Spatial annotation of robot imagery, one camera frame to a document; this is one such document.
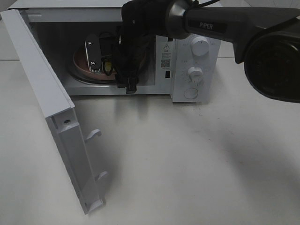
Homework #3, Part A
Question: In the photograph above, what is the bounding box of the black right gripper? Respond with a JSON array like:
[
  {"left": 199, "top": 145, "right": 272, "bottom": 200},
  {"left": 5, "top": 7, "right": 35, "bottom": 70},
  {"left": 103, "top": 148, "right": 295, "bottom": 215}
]
[{"left": 112, "top": 23, "right": 154, "bottom": 94}]

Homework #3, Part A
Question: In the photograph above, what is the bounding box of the pink round plate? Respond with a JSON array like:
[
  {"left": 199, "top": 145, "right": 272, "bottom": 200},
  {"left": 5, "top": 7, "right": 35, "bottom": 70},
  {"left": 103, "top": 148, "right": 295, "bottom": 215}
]
[{"left": 72, "top": 46, "right": 117, "bottom": 84}]

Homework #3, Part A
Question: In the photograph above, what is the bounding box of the round white door button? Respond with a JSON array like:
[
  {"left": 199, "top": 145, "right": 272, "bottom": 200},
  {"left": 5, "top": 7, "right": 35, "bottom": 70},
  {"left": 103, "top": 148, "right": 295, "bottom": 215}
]
[{"left": 184, "top": 88, "right": 198, "bottom": 99}]

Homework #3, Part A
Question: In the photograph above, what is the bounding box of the white microwave door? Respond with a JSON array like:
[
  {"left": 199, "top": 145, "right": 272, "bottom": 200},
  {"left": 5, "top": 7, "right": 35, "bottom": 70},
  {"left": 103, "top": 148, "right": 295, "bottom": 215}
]
[{"left": 1, "top": 9, "right": 108, "bottom": 214}]

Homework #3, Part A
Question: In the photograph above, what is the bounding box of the sandwich with white bread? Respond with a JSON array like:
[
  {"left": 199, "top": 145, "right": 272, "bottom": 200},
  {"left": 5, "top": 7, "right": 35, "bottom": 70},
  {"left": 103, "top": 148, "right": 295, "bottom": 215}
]
[{"left": 102, "top": 61, "right": 113, "bottom": 75}]

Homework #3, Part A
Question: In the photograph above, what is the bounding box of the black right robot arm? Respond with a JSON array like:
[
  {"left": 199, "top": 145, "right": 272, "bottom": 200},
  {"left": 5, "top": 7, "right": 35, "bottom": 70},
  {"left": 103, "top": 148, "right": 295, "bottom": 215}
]
[{"left": 112, "top": 0, "right": 300, "bottom": 103}]

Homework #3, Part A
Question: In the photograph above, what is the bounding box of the white warning label sticker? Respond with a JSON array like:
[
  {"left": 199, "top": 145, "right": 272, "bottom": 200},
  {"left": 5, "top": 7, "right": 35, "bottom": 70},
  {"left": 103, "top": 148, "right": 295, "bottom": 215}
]
[{"left": 158, "top": 41, "right": 174, "bottom": 70}]

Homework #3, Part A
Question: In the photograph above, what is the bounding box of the white microwave oven body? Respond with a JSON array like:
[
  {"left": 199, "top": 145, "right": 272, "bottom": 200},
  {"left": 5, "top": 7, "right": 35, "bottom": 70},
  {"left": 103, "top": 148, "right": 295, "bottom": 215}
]
[{"left": 6, "top": 0, "right": 220, "bottom": 102}]

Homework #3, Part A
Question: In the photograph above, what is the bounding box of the lower white microwave knob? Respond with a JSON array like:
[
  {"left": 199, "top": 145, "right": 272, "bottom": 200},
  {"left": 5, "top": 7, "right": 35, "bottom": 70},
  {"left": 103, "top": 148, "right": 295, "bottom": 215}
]
[{"left": 187, "top": 67, "right": 203, "bottom": 83}]

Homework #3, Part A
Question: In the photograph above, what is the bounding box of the white microwave knob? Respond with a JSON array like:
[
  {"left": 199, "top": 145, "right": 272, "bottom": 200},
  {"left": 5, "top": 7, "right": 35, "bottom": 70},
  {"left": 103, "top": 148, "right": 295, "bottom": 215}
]
[
  {"left": 187, "top": 67, "right": 203, "bottom": 83},
  {"left": 191, "top": 37, "right": 210, "bottom": 56}
]

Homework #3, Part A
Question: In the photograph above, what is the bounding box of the upper white microwave knob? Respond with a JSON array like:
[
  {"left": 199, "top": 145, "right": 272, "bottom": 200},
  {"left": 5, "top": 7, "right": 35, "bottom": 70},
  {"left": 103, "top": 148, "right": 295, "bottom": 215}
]
[{"left": 191, "top": 37, "right": 210, "bottom": 56}]

